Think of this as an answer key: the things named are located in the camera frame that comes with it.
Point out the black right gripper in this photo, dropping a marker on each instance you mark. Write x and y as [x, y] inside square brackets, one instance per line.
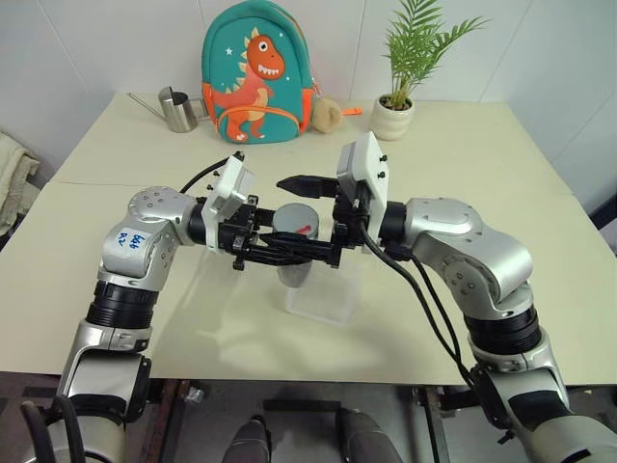
[348, 226]

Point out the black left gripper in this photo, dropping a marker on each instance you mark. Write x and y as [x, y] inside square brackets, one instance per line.
[241, 236]

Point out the grey jar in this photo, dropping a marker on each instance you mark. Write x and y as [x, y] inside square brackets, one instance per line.
[294, 276]

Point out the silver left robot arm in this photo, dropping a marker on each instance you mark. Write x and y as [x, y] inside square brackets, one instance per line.
[120, 294]

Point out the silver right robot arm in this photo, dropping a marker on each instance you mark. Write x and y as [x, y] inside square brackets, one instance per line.
[487, 260]

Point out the clear plastic box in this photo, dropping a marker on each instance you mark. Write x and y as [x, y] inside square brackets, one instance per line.
[328, 304]

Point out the beige plush pendant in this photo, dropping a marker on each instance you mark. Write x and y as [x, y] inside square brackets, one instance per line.
[327, 115]

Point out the orange plastic tag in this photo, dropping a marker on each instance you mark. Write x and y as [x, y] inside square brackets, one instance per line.
[353, 111]

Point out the white ribbed plant pot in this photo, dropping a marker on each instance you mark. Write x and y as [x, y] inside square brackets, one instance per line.
[391, 120]

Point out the white handwritten label sticker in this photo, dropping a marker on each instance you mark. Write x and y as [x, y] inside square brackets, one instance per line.
[129, 238]

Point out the stainless steel watering can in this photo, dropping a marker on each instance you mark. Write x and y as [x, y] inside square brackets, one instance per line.
[178, 111]

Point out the teal dinosaur backpack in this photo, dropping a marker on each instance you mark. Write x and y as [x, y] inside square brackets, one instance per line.
[260, 62]

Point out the green palm plant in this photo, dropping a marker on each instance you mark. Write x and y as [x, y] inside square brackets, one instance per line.
[414, 43]

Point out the dark rounded shape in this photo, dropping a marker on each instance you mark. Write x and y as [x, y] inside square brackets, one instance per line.
[250, 441]
[366, 439]

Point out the beige folded cloth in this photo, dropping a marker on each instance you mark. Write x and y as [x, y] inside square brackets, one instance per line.
[14, 178]

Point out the black furniture piece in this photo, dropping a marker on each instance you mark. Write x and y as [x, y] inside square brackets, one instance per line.
[606, 219]

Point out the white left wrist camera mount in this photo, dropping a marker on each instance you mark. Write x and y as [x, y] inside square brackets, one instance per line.
[226, 188]

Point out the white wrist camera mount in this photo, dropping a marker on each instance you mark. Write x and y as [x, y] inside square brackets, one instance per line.
[371, 161]
[226, 188]

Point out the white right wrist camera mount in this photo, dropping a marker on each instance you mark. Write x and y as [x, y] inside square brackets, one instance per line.
[371, 161]

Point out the dark metal table frame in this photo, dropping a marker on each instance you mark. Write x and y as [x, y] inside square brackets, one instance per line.
[299, 404]

